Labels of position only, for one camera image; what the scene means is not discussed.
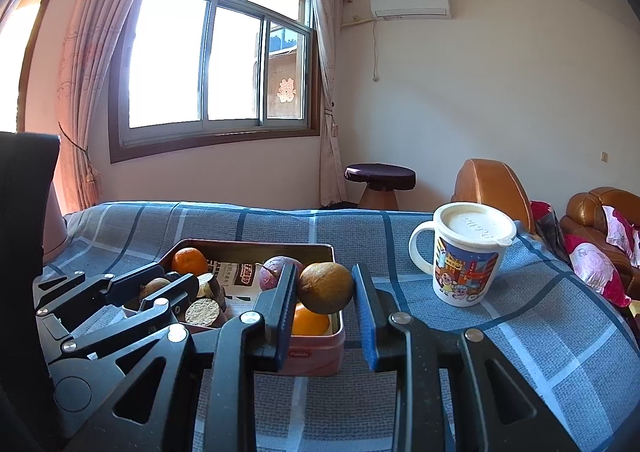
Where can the red and grey cloth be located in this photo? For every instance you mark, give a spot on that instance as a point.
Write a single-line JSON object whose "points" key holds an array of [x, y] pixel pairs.
{"points": [[547, 222]]}

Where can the white cartoon mug with lid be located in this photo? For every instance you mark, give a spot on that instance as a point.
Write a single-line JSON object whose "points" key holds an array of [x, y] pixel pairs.
{"points": [[465, 272]]}

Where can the small tan round fruit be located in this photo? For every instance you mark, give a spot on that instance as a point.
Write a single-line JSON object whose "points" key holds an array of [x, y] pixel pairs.
{"points": [[152, 288]]}

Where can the white wall air conditioner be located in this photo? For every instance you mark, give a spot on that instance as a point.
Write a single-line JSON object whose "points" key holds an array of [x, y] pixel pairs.
{"points": [[410, 4]]}

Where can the round dark cushioned stool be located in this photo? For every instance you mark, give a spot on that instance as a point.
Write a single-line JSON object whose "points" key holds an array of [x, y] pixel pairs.
{"points": [[380, 174]]}

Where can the smooth orange fruit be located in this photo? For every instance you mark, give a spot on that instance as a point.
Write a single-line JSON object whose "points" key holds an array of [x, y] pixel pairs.
{"points": [[310, 323]]}

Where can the magenta floral pillow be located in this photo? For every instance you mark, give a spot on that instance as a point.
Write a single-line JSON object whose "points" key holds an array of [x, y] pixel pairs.
{"points": [[620, 229]]}

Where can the brown leather sofa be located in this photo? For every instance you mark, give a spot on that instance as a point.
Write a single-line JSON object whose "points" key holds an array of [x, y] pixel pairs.
{"points": [[585, 212]]}

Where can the purple passion fruit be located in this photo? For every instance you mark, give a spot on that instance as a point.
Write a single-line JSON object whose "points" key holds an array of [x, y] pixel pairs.
{"points": [[272, 272]]}

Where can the small tangerine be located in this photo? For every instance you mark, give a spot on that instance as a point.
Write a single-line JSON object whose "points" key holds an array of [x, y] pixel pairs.
{"points": [[189, 262]]}

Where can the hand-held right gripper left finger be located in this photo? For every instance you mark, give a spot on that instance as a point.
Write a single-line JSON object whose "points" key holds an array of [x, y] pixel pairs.
{"points": [[280, 302]]}

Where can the brown leather armchair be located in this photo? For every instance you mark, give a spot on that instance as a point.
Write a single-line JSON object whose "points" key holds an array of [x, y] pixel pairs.
{"points": [[490, 192]]}

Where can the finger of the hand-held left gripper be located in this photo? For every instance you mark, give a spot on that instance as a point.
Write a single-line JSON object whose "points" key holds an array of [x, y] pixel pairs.
{"points": [[130, 284], [172, 289]]}

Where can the narrow pale curtain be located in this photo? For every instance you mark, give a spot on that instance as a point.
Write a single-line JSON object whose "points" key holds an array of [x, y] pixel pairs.
{"points": [[327, 81]]}

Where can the blue checked tablecloth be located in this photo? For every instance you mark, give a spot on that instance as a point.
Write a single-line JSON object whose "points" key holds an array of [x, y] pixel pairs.
{"points": [[350, 232]]}

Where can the red paper window decoration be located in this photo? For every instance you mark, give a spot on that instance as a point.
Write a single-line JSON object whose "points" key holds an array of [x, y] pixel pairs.
{"points": [[286, 90]]}

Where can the brown cut tuber piece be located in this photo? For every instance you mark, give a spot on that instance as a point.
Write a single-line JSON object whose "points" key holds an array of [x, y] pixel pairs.
{"points": [[211, 286], [205, 314]]}

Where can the printed paper sheet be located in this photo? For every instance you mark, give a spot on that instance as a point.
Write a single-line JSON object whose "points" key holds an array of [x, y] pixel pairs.
{"points": [[240, 277]]}

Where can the pink thermos jug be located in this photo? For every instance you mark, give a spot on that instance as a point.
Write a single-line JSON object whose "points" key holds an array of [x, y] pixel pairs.
{"points": [[54, 232]]}

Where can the long pink floral curtain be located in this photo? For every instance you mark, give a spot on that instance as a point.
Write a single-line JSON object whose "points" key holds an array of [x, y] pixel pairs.
{"points": [[95, 31]]}

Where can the brown framed sliding window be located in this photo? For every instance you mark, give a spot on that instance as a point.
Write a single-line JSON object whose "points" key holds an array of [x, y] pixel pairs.
{"points": [[170, 56]]}

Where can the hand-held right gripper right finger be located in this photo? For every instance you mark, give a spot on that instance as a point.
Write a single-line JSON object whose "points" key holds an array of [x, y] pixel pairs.
{"points": [[365, 312]]}

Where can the brown round fruit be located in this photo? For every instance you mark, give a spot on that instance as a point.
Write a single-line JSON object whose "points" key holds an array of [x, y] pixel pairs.
{"points": [[326, 287]]}

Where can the pink rose print pillow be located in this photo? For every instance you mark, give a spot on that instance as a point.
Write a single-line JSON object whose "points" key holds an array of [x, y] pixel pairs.
{"points": [[595, 267]]}

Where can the white air conditioner pipe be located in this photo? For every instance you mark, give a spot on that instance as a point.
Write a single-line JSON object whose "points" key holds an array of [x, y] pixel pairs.
{"points": [[375, 51]]}

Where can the pink metal tin box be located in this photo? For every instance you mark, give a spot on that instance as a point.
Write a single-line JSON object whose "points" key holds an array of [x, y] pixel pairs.
{"points": [[315, 357]]}

